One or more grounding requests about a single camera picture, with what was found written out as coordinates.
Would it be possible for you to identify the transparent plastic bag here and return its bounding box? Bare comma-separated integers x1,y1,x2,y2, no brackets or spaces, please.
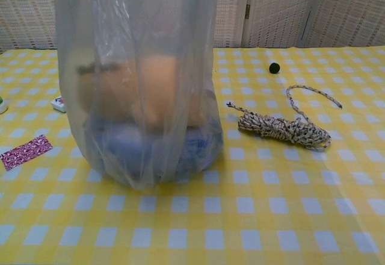
53,0,224,191

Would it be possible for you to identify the yellow checkered tablecloth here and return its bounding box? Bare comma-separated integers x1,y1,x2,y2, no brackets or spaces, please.
0,45,385,265

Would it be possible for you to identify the white woven folding screen panel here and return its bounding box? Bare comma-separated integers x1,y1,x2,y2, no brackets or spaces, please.
0,0,248,54
303,0,385,48
242,0,321,49

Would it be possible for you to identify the orange plush toy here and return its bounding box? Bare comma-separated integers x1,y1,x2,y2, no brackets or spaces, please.
77,54,216,129

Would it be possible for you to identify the small white red box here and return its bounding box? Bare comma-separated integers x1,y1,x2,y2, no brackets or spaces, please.
51,95,67,113

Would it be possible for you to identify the blue printed carton box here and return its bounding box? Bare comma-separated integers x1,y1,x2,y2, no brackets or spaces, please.
85,119,224,185

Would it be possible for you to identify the magenta patterned paper strip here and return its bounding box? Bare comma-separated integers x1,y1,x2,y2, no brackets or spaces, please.
0,134,54,172

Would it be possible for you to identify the speckled coiled rope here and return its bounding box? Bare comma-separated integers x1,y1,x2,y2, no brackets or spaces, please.
226,84,343,152

